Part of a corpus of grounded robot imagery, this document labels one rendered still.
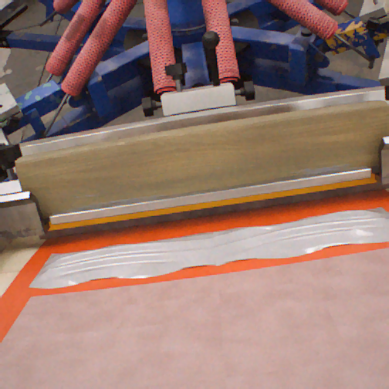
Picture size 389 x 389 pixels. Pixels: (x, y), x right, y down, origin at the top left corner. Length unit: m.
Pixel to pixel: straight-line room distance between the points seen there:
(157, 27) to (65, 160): 0.49
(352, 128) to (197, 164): 0.17
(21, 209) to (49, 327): 0.17
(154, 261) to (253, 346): 0.15
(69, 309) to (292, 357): 0.18
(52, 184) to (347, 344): 0.33
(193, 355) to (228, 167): 0.22
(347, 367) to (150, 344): 0.13
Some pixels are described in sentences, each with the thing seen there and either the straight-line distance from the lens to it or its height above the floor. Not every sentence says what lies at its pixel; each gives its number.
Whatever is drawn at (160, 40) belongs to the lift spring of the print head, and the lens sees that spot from 0.86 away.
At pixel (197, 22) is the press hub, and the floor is 1.07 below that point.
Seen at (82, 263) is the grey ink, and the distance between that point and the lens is 0.40.
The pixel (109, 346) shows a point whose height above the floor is 1.32.
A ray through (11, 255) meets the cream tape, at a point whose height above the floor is 1.23.
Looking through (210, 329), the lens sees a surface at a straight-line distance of 0.29.
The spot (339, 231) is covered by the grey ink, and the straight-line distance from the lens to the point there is 0.38.
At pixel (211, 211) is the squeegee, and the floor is 1.22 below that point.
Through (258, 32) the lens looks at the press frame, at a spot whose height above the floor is 1.02.
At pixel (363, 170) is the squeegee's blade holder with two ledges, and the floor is 1.26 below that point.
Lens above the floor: 1.58
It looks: 51 degrees down
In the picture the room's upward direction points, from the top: 13 degrees counter-clockwise
